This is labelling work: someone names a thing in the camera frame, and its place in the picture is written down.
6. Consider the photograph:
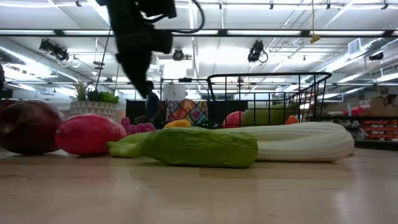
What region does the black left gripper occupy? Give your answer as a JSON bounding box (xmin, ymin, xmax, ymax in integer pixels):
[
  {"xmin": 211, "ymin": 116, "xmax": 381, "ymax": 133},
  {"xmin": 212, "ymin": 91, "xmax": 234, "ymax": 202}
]
[{"xmin": 107, "ymin": 0, "xmax": 155, "ymax": 99}]

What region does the yellow bell pepper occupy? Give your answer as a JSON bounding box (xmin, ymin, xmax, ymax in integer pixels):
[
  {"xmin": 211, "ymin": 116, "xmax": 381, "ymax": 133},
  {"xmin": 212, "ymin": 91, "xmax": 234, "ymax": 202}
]
[{"xmin": 164, "ymin": 119, "xmax": 193, "ymax": 129}]

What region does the dark red apple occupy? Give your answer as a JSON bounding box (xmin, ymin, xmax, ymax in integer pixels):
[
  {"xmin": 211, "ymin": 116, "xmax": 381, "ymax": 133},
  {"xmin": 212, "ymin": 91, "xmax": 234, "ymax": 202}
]
[{"xmin": 0, "ymin": 100, "xmax": 67, "ymax": 156}]

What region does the green pear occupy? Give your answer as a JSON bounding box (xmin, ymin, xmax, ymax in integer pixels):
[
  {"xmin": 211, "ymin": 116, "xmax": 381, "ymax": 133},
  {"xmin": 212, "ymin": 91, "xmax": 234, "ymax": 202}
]
[{"xmin": 242, "ymin": 105, "xmax": 290, "ymax": 126}]

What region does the black cabinet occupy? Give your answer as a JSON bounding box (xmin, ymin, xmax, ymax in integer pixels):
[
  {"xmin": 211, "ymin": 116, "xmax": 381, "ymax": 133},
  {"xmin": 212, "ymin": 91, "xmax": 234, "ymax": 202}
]
[{"xmin": 126, "ymin": 99, "xmax": 147, "ymax": 124}]

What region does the purple grape bunch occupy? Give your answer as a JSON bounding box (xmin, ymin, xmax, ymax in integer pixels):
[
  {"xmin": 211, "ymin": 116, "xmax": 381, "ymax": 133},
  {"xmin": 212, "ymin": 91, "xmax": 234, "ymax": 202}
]
[{"xmin": 121, "ymin": 116, "xmax": 155, "ymax": 135}]

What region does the succulent in white patterned pot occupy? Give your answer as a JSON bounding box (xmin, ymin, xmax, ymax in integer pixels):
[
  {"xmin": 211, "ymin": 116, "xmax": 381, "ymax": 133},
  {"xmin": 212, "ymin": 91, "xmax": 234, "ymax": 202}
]
[{"xmin": 70, "ymin": 79, "xmax": 121, "ymax": 122}]

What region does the colourful patterned box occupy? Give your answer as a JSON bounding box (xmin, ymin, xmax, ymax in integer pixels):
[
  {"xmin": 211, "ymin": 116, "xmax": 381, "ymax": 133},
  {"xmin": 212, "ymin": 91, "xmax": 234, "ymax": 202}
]
[{"xmin": 166, "ymin": 98, "xmax": 208, "ymax": 125}]

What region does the black ceiling spotlight cluster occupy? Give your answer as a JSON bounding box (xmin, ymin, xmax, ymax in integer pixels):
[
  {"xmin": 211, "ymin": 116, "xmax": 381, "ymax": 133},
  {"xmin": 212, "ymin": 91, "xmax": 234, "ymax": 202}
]
[{"xmin": 39, "ymin": 39, "xmax": 70, "ymax": 62}]

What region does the white ceiling air vent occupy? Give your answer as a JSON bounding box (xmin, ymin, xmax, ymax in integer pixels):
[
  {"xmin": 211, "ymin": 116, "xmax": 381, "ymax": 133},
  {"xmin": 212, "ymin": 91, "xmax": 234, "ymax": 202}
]
[{"xmin": 348, "ymin": 37, "xmax": 361, "ymax": 55}]

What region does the brown cardboard box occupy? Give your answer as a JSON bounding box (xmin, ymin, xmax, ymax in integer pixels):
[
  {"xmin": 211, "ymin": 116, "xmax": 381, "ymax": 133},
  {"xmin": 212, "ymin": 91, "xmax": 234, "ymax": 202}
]
[{"xmin": 369, "ymin": 94, "xmax": 398, "ymax": 116}]

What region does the shelf with red bins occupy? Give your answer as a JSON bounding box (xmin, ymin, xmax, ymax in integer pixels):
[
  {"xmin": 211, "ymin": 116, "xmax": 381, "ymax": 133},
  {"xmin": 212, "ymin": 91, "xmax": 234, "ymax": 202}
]
[{"xmin": 323, "ymin": 115, "xmax": 398, "ymax": 150}]

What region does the thin black hanging cable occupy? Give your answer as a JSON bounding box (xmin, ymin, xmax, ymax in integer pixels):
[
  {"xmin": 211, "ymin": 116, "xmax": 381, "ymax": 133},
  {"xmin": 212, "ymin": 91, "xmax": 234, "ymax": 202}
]
[{"xmin": 95, "ymin": 27, "xmax": 112, "ymax": 90}]

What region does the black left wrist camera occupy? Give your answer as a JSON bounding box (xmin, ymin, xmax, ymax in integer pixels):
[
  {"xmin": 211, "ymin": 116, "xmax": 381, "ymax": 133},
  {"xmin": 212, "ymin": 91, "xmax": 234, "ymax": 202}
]
[{"xmin": 151, "ymin": 29, "xmax": 174, "ymax": 54}]

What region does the black wire basket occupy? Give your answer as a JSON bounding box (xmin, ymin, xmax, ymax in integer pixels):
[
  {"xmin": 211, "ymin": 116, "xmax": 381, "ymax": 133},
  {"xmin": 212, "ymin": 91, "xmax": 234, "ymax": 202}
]
[{"xmin": 206, "ymin": 72, "xmax": 333, "ymax": 128}]

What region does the black overhead light rail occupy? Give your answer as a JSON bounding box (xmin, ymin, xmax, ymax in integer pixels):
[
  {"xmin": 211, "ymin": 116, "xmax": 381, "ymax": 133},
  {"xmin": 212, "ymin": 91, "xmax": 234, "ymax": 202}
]
[{"xmin": 0, "ymin": 29, "xmax": 398, "ymax": 39}]

